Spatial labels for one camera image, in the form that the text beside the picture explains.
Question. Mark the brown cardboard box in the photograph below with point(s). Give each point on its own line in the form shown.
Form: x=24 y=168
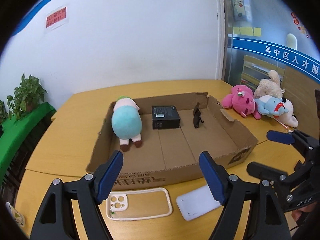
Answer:
x=170 y=156

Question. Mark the beige plush dog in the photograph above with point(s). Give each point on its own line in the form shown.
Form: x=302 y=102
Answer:
x=271 y=86

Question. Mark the clear phone case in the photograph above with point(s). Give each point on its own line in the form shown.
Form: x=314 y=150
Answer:
x=138 y=205

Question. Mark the light blue plush toy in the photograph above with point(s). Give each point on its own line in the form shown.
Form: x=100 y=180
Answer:
x=270 y=106

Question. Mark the black sunglasses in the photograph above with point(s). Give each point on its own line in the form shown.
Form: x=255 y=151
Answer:
x=197 y=118

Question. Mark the black product box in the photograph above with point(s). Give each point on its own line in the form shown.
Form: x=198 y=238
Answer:
x=165 y=117

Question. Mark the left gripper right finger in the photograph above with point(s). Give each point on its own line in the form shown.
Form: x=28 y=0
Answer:
x=266 y=220

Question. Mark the green potted plant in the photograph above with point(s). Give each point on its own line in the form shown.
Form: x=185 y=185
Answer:
x=26 y=97
x=3 y=112

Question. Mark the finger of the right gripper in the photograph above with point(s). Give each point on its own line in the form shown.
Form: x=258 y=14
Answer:
x=305 y=144
x=279 y=178

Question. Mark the pink plush toy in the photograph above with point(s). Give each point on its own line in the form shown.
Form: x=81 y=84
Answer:
x=242 y=101

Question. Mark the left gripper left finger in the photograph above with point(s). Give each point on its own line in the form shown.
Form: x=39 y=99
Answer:
x=55 y=217

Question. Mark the white red plush dog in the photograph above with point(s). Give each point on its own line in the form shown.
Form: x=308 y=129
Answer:
x=289 y=119

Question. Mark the green covered shelf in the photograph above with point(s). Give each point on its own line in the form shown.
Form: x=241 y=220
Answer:
x=16 y=131

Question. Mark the teal round plush toy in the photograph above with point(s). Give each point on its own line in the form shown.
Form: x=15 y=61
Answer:
x=126 y=123

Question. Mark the red paper wall notice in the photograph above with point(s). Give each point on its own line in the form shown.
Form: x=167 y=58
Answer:
x=56 y=16

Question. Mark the person's right hand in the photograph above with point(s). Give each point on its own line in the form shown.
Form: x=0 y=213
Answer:
x=300 y=215

